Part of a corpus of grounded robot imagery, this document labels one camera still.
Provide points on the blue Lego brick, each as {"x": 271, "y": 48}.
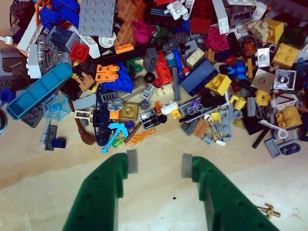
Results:
{"x": 55, "y": 14}

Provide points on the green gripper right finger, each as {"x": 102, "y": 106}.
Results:
{"x": 223, "y": 204}

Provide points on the white round Lego piece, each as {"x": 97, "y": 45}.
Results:
{"x": 106, "y": 41}

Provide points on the black long Lego plate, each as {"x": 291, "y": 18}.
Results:
{"x": 125, "y": 55}

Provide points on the dark blue slope Lego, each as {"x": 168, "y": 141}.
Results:
{"x": 197, "y": 79}

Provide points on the grey square Lego tile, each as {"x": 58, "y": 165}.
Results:
{"x": 263, "y": 80}

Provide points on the magenta flower Lego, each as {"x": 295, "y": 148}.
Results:
{"x": 143, "y": 32}
{"x": 216, "y": 38}

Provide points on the red tall Lego piece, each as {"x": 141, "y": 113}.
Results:
{"x": 163, "y": 68}

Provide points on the grey Lego slope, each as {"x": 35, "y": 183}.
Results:
{"x": 84, "y": 103}

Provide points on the yellow Lego brick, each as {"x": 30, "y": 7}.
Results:
{"x": 217, "y": 83}
{"x": 285, "y": 55}
{"x": 274, "y": 30}
{"x": 288, "y": 116}

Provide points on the small dark blue brick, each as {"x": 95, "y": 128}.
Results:
{"x": 59, "y": 143}

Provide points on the brown Lego stick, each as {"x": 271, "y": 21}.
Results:
{"x": 132, "y": 132}

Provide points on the large red Lego brick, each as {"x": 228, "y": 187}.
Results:
{"x": 201, "y": 21}

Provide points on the olive gold square tile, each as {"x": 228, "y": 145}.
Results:
{"x": 130, "y": 111}

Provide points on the grey rock Lego piece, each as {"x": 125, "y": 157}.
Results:
{"x": 12, "y": 65}

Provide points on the white Lego skeleton piece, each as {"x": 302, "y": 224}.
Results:
{"x": 176, "y": 8}

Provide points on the transparent dome Lego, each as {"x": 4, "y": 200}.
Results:
{"x": 49, "y": 54}

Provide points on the black Lego stick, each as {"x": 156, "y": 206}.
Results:
{"x": 261, "y": 137}

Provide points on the light blue spiderweb Lego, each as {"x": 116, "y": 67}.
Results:
{"x": 55, "y": 108}

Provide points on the white long Lego brick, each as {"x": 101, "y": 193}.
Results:
{"x": 222, "y": 19}
{"x": 30, "y": 33}

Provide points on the dark blue curved long Lego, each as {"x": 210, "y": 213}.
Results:
{"x": 99, "y": 130}

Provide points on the grey round holed plate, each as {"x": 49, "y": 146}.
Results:
{"x": 115, "y": 104}

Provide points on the orange brown wood-pattern plate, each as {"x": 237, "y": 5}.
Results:
{"x": 130, "y": 19}

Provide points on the short blue technic beam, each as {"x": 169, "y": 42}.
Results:
{"x": 290, "y": 148}

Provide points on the blue wedge Lego plate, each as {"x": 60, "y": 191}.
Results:
{"x": 122, "y": 83}

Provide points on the white studded Lego brick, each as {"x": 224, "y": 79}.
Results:
{"x": 33, "y": 62}

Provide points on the transparent orange flame Lego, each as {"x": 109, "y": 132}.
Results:
{"x": 142, "y": 138}

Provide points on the small orange Lego plate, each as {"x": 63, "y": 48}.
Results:
{"x": 124, "y": 48}

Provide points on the small grey Lego tile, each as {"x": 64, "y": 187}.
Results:
{"x": 272, "y": 148}

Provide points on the large grey studded plate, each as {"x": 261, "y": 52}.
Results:
{"x": 97, "y": 16}

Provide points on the brown curved Lego piece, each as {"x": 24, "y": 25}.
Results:
{"x": 87, "y": 139}

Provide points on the small grey Lego plate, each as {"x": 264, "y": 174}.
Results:
{"x": 51, "y": 134}

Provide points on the small red Lego brick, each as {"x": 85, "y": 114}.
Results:
{"x": 79, "y": 52}

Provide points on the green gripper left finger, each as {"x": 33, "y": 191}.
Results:
{"x": 101, "y": 192}

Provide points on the orange technic Lego brick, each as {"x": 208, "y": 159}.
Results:
{"x": 107, "y": 73}

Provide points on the yellow Lego mug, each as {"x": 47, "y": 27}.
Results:
{"x": 240, "y": 102}

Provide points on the dark grey grille Lego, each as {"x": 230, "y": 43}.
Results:
{"x": 109, "y": 97}

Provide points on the cyan Lego pickaxe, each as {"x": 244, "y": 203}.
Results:
{"x": 111, "y": 142}

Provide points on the shiny black Lego plate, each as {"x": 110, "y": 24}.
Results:
{"x": 148, "y": 118}

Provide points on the blue Lego cup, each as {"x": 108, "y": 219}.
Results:
{"x": 6, "y": 96}

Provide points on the small gold Lego piece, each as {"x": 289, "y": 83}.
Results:
{"x": 270, "y": 211}

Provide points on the tan Lego brick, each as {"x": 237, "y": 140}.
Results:
{"x": 195, "y": 57}

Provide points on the dark grey studded plate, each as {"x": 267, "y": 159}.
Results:
{"x": 32, "y": 119}

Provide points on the teal long trough Lego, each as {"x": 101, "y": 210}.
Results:
{"x": 36, "y": 93}

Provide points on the grey Lego brick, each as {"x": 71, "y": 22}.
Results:
{"x": 151, "y": 60}

